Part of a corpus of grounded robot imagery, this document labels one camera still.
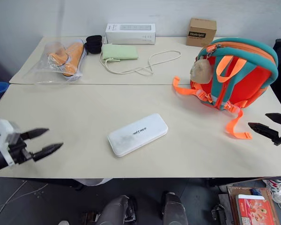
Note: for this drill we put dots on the white sneaker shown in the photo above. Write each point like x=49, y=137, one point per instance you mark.
x=276, y=189

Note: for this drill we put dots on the green cloth pouch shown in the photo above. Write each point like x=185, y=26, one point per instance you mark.
x=119, y=52

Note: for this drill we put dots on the long white box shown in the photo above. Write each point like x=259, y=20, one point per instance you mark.
x=131, y=34

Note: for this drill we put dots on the orange and teal backpack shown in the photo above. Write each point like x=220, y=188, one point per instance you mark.
x=246, y=77

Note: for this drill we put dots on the orange slipper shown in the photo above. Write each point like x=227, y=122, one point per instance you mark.
x=58, y=58
x=72, y=58

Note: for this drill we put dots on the black table frame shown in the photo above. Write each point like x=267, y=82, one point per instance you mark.
x=234, y=181

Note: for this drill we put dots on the clear plastic bag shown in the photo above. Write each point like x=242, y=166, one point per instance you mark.
x=41, y=68

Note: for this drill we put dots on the brown cardboard box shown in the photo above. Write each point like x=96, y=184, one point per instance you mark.
x=200, y=31

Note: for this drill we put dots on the dark rounded robot leg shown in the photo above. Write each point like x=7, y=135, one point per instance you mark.
x=174, y=208
x=117, y=211

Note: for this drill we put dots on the white rectangular case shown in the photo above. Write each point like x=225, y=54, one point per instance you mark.
x=138, y=134

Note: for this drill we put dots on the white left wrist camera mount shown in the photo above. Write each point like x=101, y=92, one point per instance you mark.
x=2, y=133

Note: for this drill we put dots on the red box on floor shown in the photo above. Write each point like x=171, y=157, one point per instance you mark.
x=255, y=211

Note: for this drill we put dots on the wooden tray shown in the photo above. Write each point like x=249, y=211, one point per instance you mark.
x=230, y=201

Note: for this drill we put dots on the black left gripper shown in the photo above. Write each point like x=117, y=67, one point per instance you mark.
x=18, y=150

